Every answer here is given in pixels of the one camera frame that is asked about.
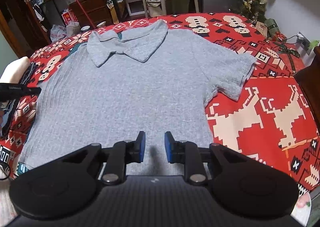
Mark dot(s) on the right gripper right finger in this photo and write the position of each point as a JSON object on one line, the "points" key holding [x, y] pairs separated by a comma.
{"points": [[240, 185]]}

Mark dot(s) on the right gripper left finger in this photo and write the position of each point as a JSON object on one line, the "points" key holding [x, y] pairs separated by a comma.
{"points": [[68, 184]]}

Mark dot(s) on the wooden drawer chest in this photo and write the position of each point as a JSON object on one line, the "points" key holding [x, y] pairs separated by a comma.
{"points": [[97, 11]]}

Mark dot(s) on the green cutting mat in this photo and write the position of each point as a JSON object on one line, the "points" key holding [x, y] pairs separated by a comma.
{"points": [[75, 48]]}

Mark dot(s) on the dark wooden side cabinet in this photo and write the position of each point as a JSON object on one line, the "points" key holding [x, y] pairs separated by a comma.
{"points": [[309, 81]]}

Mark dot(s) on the wall power outlet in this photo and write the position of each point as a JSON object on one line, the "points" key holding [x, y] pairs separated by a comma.
{"points": [[303, 43]]}

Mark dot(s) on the grey polo shirt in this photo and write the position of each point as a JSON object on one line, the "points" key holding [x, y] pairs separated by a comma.
{"points": [[151, 79]]}

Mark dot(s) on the red christmas pattern blanket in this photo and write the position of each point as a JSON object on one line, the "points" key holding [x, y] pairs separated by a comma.
{"points": [[271, 123]]}

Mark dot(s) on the red broom handle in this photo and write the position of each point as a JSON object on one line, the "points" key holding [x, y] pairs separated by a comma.
{"points": [[86, 14]]}

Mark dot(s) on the folded white towel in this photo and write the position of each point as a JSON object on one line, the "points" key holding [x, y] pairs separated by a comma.
{"points": [[15, 70]]}

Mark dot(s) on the red wrapped gift box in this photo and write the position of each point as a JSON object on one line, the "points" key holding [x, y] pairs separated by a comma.
{"points": [[285, 46]]}

